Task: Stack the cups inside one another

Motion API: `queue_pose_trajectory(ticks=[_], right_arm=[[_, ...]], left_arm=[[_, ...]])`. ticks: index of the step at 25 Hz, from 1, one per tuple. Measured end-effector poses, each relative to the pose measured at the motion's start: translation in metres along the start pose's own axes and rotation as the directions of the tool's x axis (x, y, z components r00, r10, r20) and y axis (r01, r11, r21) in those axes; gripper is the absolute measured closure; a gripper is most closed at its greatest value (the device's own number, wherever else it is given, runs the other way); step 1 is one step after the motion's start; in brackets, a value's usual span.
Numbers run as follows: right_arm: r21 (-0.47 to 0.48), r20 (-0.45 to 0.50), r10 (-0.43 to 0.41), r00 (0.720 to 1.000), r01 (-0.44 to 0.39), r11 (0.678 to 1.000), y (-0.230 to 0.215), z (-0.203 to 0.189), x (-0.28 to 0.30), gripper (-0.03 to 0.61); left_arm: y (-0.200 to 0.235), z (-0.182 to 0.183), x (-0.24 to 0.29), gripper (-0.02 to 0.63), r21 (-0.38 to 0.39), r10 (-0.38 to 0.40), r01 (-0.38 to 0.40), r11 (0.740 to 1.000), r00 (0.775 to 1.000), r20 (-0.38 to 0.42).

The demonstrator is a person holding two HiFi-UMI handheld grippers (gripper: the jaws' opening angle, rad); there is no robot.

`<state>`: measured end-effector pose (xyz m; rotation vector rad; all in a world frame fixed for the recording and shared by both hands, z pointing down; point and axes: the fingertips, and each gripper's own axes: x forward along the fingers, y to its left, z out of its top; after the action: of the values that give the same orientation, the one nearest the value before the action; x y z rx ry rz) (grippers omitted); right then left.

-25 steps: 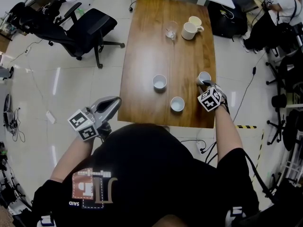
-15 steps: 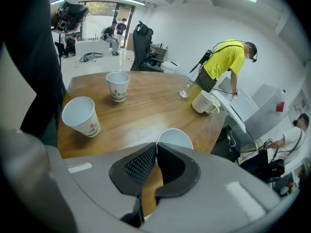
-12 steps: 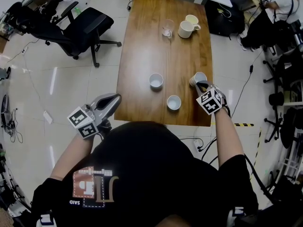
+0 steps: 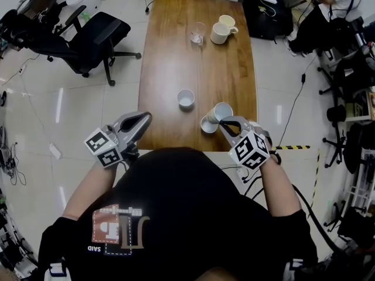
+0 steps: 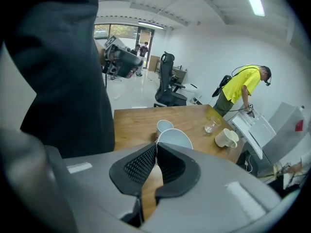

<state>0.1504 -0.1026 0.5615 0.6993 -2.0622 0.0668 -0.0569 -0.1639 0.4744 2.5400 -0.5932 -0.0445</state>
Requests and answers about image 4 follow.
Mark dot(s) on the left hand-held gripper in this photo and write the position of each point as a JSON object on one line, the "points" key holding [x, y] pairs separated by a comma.
{"points": [[104, 148]]}

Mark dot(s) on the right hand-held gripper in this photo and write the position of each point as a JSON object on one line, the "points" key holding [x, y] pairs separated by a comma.
{"points": [[249, 151]]}

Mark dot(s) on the white paper cup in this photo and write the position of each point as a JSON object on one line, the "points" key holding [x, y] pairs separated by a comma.
{"points": [[218, 112], [186, 101], [208, 127]]}

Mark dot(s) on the person's right forearm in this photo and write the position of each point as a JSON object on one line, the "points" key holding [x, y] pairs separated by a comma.
{"points": [[278, 189]]}

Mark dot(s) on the person's left forearm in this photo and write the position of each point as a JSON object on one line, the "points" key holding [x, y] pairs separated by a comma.
{"points": [[93, 186]]}

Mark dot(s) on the white power strip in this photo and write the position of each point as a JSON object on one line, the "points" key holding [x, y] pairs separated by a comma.
{"points": [[240, 174]]}

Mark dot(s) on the black wristband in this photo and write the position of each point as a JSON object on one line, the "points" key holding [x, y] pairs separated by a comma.
{"points": [[275, 157]]}

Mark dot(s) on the yellow black floor tape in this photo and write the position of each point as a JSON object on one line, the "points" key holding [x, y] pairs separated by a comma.
{"points": [[293, 147], [316, 171]]}

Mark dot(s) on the wooden table with metal legs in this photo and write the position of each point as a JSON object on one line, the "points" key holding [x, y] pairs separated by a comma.
{"points": [[199, 69]]}

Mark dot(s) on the white power adapter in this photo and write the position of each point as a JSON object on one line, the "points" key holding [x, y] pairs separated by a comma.
{"points": [[55, 151]]}

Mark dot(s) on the person's black printed T-shirt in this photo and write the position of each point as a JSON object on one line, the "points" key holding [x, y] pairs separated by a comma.
{"points": [[181, 200]]}

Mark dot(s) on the cream ceramic mug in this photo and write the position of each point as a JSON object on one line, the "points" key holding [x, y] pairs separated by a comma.
{"points": [[227, 20], [218, 35]]}

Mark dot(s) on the black office chair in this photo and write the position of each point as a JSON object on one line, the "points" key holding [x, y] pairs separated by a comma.
{"points": [[17, 31], [351, 75], [353, 145], [96, 37], [354, 227]]}

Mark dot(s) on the clear glass cup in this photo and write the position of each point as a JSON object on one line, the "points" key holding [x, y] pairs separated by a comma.
{"points": [[198, 35]]}

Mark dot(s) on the black trash bin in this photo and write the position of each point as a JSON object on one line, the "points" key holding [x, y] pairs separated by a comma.
{"points": [[336, 114]]}

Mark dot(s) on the black cabinet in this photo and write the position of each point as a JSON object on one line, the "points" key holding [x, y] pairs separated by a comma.
{"points": [[263, 25]]}

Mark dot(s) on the black shoes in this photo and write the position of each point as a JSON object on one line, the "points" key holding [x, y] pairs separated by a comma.
{"points": [[3, 98]]}

